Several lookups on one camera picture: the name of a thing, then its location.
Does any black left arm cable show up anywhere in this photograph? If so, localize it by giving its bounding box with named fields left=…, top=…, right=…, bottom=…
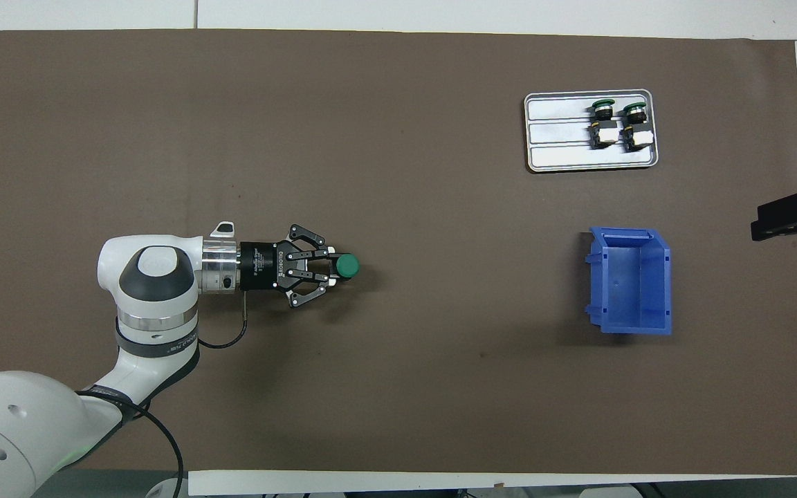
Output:
left=77, top=290, right=250, bottom=498

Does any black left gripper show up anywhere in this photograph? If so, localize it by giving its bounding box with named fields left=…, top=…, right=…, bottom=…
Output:
left=239, top=223, right=337, bottom=309

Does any grey metal tray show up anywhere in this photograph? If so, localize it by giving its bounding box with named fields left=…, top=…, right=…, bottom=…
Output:
left=524, top=89, right=659, bottom=173

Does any brown table mat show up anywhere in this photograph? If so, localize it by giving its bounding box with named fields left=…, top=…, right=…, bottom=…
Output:
left=0, top=29, right=797, bottom=477

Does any blue plastic storage bin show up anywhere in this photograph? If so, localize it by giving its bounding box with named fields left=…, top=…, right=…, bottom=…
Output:
left=584, top=226, right=673, bottom=336

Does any green push button switch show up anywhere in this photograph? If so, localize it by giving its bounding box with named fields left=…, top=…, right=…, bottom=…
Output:
left=619, top=102, right=654, bottom=153
left=588, top=99, right=618, bottom=149
left=328, top=252, right=362, bottom=283

